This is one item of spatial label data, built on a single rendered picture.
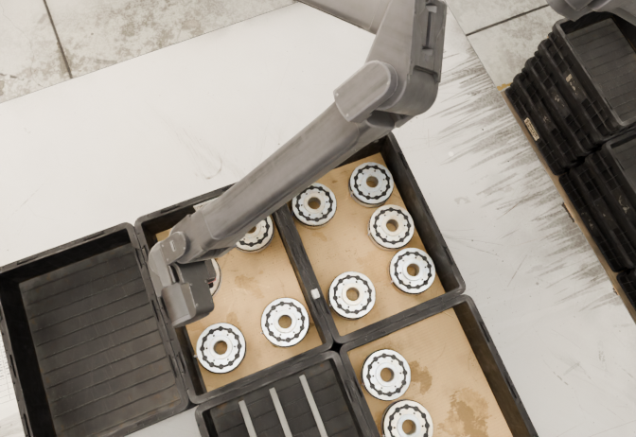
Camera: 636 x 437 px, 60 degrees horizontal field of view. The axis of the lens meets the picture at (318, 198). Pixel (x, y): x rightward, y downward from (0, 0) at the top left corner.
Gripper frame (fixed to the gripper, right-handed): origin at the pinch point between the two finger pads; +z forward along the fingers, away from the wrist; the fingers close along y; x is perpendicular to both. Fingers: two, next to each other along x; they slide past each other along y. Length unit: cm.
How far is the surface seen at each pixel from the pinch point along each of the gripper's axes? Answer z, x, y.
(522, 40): 110, 71, 152
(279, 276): 22.0, -2.6, 15.5
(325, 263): 22.2, -3.2, 26.2
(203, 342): 18.4, -10.7, -4.0
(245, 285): 21.9, -1.8, 7.8
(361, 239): 22.5, -0.9, 35.9
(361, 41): 38, 55, 60
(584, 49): 60, 39, 137
